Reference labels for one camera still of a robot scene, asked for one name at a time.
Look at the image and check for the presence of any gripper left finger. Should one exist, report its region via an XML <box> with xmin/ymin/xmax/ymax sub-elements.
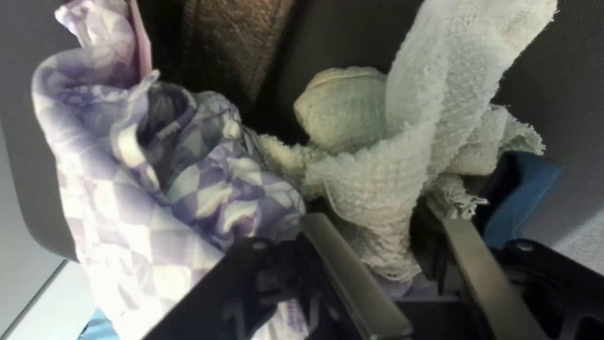
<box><xmin>144</xmin><ymin>212</ymin><xmax>414</xmax><ymax>340</ymax></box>

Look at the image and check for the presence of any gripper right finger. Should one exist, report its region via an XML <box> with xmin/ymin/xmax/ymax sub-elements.
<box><xmin>415</xmin><ymin>201</ymin><xmax>604</xmax><ymax>340</ymax></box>

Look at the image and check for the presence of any blue marker eraser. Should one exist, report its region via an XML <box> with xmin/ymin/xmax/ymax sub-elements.
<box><xmin>474</xmin><ymin>151</ymin><xmax>561</xmax><ymax>251</ymax></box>

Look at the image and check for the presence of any white terry towel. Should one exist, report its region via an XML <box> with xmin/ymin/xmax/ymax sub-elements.
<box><xmin>255</xmin><ymin>0</ymin><xmax>558</xmax><ymax>284</ymax></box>

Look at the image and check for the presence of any purple checkered cloth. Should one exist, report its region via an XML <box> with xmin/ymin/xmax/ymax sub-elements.
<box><xmin>31</xmin><ymin>0</ymin><xmax>312</xmax><ymax>340</ymax></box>

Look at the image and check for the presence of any brown cloth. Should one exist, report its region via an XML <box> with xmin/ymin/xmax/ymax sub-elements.
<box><xmin>177</xmin><ymin>0</ymin><xmax>298</xmax><ymax>109</ymax></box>

